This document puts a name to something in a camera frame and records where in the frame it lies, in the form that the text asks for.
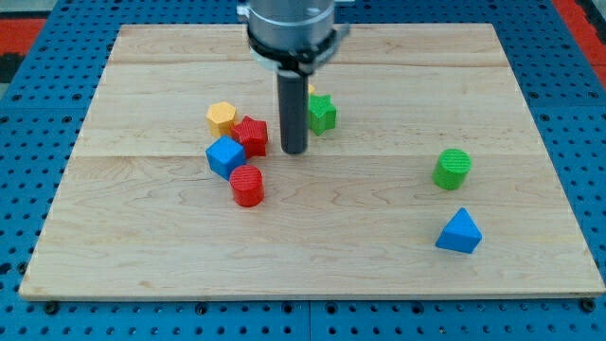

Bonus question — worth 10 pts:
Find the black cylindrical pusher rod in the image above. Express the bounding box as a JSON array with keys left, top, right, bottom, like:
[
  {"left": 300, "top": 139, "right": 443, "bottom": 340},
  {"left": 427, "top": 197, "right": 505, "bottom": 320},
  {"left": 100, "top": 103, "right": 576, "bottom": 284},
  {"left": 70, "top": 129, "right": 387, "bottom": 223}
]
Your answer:
[{"left": 276, "top": 75, "right": 309, "bottom": 154}]

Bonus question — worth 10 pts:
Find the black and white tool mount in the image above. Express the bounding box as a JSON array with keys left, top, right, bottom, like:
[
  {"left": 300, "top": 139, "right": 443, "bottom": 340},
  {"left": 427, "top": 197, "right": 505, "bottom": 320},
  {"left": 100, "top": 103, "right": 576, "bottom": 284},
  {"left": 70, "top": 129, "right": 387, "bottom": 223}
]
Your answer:
[{"left": 247, "top": 24, "right": 351, "bottom": 76}]

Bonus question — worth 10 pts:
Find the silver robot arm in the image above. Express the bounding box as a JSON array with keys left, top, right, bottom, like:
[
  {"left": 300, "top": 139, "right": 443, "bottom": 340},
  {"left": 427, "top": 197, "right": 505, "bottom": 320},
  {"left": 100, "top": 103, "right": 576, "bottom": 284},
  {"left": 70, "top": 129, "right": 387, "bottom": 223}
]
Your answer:
[{"left": 237, "top": 0, "right": 350, "bottom": 154}]

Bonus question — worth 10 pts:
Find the green star block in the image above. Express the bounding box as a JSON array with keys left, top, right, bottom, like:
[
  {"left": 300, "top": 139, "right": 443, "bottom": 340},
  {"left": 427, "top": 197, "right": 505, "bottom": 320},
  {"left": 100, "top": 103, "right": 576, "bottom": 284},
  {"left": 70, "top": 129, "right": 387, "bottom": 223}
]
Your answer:
[{"left": 309, "top": 95, "right": 337, "bottom": 135}]

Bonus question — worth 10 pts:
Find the red star block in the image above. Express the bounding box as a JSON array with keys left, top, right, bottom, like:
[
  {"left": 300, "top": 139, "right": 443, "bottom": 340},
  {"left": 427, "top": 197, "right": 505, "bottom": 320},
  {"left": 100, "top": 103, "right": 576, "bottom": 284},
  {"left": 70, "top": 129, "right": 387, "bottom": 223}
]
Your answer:
[{"left": 231, "top": 116, "right": 269, "bottom": 158}]

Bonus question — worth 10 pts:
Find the yellow hexagon block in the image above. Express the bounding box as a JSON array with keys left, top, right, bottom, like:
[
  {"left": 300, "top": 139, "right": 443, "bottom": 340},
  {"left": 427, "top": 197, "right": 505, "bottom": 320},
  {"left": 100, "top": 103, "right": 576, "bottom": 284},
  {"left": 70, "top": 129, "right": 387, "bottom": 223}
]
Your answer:
[{"left": 206, "top": 101, "right": 237, "bottom": 137}]

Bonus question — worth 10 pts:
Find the blue cube block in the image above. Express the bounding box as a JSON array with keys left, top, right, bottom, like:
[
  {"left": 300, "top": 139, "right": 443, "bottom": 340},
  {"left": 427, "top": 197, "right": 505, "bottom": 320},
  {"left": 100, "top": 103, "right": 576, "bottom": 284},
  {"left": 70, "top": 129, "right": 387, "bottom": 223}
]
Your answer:
[{"left": 205, "top": 135, "right": 246, "bottom": 180}]

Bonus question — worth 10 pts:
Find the red cylinder block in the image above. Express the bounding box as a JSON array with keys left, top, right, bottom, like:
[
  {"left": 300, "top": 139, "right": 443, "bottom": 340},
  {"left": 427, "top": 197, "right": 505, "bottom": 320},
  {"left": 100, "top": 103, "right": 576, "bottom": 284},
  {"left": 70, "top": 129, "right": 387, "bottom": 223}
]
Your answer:
[{"left": 229, "top": 165, "right": 264, "bottom": 207}]

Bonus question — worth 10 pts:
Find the wooden board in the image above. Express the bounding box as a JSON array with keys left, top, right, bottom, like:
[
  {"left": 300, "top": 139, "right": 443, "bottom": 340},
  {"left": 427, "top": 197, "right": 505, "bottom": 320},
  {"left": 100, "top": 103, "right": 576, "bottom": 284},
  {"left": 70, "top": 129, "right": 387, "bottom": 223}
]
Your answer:
[{"left": 19, "top": 24, "right": 605, "bottom": 301}]

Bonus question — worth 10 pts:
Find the green cylinder block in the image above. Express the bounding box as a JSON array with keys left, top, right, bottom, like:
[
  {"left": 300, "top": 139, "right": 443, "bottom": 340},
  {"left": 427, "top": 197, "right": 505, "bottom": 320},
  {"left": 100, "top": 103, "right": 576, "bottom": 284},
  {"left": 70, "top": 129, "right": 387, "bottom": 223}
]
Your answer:
[{"left": 432, "top": 149, "right": 472, "bottom": 190}]

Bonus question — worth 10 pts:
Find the blue triangle block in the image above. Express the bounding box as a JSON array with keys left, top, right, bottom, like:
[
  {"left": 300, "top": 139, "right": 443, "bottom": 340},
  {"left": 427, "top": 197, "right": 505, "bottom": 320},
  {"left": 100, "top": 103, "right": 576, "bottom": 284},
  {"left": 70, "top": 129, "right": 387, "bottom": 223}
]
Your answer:
[{"left": 435, "top": 207, "right": 483, "bottom": 254}]

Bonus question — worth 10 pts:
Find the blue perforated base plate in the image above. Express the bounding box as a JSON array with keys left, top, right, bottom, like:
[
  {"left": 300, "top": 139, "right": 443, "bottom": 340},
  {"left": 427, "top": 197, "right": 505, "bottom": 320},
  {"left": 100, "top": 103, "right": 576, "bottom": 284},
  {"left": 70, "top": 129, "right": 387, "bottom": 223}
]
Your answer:
[{"left": 1, "top": 0, "right": 605, "bottom": 340}]

